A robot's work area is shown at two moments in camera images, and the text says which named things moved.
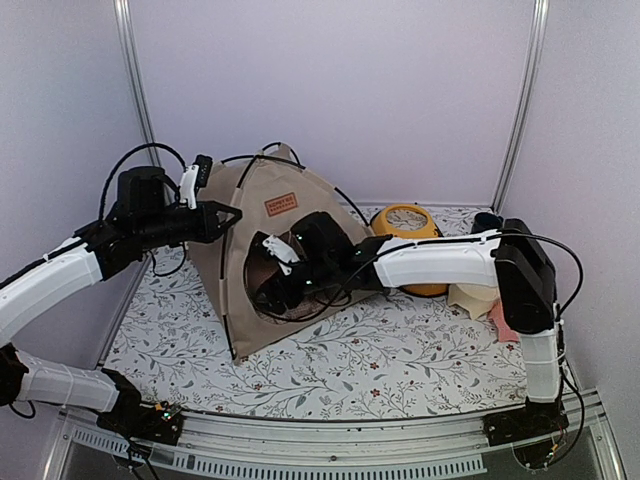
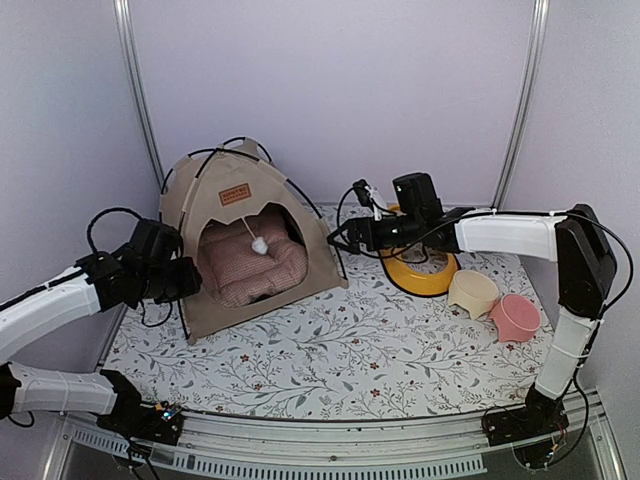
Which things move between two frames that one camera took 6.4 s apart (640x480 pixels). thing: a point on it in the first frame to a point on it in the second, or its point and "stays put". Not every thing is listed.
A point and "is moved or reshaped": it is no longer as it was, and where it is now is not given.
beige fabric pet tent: (270, 190) is moved or reshaped
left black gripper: (208, 227) to (191, 283)
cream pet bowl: (475, 297) stays put
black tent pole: (297, 165) to (313, 209)
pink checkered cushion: (263, 262) to (250, 260)
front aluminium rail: (334, 449) stays put
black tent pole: (226, 322) to (184, 214)
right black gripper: (269, 287) to (356, 227)
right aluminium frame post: (539, 35) stays put
